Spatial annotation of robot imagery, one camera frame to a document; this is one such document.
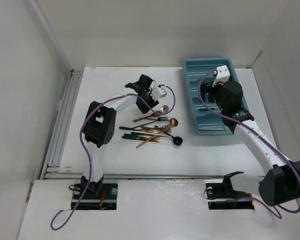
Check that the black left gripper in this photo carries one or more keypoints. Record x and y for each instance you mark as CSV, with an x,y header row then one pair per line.
x,y
152,102

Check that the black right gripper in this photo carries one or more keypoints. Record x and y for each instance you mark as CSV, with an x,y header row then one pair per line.
x,y
207,88

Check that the silver spoon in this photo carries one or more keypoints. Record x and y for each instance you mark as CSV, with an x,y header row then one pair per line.
x,y
163,110

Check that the black fork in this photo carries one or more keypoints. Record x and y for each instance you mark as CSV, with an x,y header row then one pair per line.
x,y
152,120

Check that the copper fork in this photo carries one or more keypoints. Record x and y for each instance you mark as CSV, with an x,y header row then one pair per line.
x,y
157,130

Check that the copper spoon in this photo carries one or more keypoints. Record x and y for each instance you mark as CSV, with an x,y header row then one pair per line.
x,y
173,122

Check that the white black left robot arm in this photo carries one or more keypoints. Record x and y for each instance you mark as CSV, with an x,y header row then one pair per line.
x,y
99,126

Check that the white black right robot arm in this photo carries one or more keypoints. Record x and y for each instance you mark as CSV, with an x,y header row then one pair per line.
x,y
280,182

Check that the copper chopstick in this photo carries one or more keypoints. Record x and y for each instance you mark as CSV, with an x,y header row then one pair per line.
x,y
147,141

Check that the black spoon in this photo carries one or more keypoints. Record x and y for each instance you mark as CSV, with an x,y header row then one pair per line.
x,y
177,140

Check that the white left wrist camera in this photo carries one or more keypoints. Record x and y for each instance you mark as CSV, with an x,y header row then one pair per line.
x,y
158,93

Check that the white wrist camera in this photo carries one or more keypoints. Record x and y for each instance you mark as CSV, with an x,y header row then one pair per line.
x,y
158,93
221,74

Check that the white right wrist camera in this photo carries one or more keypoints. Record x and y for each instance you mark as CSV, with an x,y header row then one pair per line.
x,y
221,74

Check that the green handled knife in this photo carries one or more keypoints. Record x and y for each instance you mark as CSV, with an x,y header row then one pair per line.
x,y
132,129

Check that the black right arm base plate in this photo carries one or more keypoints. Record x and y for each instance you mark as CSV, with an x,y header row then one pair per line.
x,y
221,199

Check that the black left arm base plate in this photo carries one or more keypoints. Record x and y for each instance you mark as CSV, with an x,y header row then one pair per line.
x,y
105,200

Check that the aluminium frame rail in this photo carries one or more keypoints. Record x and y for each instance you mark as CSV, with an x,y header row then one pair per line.
x,y
56,143

